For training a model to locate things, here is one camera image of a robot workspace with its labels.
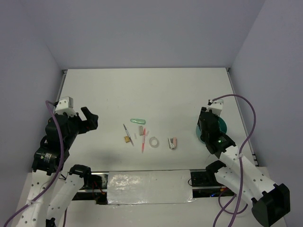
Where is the silver foil covered panel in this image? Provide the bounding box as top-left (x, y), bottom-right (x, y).
top-left (107, 170), bottom-right (194, 205)

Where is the pink red gel pen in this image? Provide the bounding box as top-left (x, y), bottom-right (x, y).
top-left (142, 128), bottom-right (146, 153)

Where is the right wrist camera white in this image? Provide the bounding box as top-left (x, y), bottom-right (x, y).
top-left (206, 99), bottom-right (223, 116)

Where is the green translucent highlighter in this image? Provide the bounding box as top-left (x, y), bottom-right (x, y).
top-left (130, 118), bottom-right (146, 125)

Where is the grey beige eraser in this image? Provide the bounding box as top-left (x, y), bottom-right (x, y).
top-left (139, 126), bottom-right (144, 136)

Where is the yellow eraser block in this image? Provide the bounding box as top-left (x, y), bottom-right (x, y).
top-left (124, 136), bottom-right (131, 143)

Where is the teal round divided organizer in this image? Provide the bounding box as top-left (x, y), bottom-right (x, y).
top-left (196, 117), bottom-right (227, 143)

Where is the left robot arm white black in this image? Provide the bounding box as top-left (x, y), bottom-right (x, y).
top-left (17, 107), bottom-right (98, 227)

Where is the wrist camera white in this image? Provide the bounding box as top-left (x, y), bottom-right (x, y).
top-left (206, 99), bottom-right (223, 116)
top-left (55, 96), bottom-right (75, 116)

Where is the pink mini stapler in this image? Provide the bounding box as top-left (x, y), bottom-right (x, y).
top-left (168, 137), bottom-right (177, 150)

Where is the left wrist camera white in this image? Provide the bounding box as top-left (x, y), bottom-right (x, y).
top-left (55, 96), bottom-right (75, 116)

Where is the blue ballpoint pen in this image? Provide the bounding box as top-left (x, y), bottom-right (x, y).
top-left (123, 124), bottom-right (134, 147)

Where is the clear tape roll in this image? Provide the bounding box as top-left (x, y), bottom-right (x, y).
top-left (149, 137), bottom-right (159, 148)

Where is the aluminium table edge rail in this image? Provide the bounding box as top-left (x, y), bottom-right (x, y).
top-left (225, 68), bottom-right (260, 167)

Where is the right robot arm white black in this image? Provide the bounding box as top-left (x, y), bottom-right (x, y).
top-left (197, 107), bottom-right (291, 227)

